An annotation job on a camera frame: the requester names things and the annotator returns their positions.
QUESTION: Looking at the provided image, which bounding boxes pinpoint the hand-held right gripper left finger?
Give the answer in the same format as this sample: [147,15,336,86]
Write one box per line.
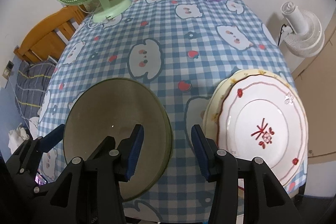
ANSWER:
[29,124,144,224]

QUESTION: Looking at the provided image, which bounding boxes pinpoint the white crumpled cloth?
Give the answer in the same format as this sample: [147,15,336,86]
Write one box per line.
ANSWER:
[8,123,30,155]

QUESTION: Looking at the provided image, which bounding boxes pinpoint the black fan cable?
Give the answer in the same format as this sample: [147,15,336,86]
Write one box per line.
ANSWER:
[277,23,292,47]

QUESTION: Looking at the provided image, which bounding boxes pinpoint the grey plaid bedding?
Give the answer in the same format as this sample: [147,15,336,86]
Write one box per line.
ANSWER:
[16,60,57,119]

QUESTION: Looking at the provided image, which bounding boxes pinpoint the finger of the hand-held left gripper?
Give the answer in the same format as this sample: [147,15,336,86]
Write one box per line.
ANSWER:
[5,123,66,178]
[85,136,116,161]

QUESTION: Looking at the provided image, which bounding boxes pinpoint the lit phone screen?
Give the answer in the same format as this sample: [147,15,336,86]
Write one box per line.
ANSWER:
[35,172,48,186]

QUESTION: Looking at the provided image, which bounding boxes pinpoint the yellow floral ceramic plate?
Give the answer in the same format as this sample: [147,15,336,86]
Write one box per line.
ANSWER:
[202,69,298,151]

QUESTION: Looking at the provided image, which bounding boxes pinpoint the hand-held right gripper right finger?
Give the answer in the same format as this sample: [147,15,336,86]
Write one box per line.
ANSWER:
[191,124,297,224]

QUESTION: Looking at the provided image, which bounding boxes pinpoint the white garment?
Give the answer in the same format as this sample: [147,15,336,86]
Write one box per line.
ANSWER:
[28,116,40,132]

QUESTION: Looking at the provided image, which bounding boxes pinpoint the red-rimmed white plate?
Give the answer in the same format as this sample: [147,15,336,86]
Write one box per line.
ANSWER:
[217,74,309,186]

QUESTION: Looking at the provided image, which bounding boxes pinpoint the blue checked tablecloth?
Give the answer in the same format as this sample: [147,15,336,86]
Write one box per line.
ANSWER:
[37,0,307,224]

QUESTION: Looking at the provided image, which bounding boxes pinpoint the white desk fan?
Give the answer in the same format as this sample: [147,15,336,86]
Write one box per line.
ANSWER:
[280,1,325,58]

